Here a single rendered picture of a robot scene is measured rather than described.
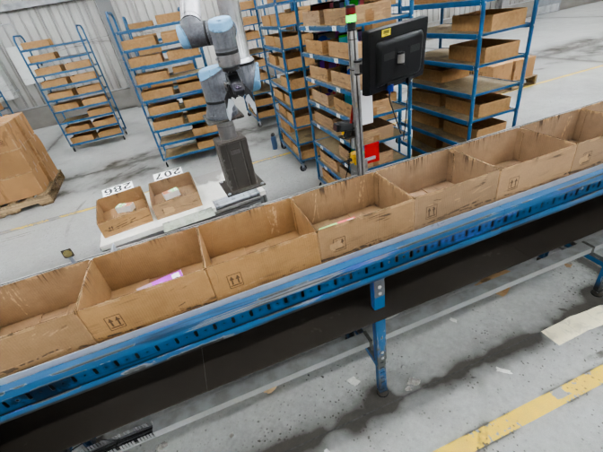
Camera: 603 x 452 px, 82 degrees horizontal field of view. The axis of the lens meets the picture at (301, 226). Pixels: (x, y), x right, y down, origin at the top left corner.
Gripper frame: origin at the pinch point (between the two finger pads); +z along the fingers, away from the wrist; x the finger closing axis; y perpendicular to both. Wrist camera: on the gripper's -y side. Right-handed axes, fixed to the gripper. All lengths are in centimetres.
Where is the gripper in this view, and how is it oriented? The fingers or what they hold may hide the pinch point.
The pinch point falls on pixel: (243, 117)
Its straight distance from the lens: 157.2
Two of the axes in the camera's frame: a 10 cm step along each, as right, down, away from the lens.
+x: -9.2, 3.2, -2.3
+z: 1.3, 8.0, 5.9
